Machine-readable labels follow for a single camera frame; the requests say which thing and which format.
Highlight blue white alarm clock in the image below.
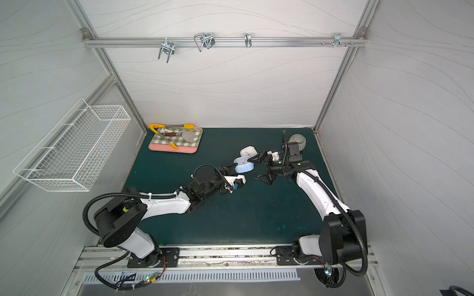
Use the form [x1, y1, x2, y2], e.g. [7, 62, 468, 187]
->
[233, 155, 254, 174]

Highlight white alarm clock back up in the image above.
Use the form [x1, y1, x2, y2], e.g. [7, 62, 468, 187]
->
[240, 146, 257, 157]

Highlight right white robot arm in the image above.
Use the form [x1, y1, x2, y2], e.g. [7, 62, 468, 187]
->
[248, 152, 369, 276]

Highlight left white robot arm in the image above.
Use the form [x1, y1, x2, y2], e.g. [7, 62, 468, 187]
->
[83, 165, 246, 265]

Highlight striped white ceramic mug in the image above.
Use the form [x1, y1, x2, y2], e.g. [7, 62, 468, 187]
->
[289, 134, 306, 152]

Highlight checkered green cloth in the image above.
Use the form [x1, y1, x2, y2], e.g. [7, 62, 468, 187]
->
[151, 128, 203, 148]

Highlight pink cutting board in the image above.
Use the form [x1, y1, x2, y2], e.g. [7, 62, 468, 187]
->
[148, 125, 203, 154]

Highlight yellow tongs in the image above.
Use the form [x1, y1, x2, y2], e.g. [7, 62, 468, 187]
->
[148, 123, 195, 150]

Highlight metal u-bolt hook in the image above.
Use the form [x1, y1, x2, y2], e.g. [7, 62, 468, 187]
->
[193, 33, 216, 52]

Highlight metal clamp hook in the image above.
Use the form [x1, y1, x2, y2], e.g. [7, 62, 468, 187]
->
[158, 40, 175, 63]

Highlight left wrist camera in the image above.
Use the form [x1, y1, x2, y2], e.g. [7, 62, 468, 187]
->
[224, 175, 246, 191]

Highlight metal spatula wooden handle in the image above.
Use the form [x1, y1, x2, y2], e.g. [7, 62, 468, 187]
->
[160, 131, 196, 143]

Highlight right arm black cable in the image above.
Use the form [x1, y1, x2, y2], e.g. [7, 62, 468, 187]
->
[281, 130, 369, 289]

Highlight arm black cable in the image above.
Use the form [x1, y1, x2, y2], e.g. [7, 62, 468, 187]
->
[281, 130, 369, 289]
[82, 163, 232, 291]

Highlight aluminium top rail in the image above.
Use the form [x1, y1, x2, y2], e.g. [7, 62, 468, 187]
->
[83, 35, 369, 49]

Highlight small metal ring hook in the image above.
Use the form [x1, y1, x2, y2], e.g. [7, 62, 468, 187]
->
[244, 33, 252, 48]

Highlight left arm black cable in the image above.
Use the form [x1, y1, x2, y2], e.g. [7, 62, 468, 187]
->
[82, 163, 232, 291]

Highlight metal bracket right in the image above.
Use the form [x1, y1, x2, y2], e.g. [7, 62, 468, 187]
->
[321, 33, 354, 48]

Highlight white wire basket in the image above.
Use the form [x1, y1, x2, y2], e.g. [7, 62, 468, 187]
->
[13, 99, 131, 192]

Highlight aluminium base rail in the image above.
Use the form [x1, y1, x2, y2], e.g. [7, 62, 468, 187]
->
[73, 243, 378, 273]

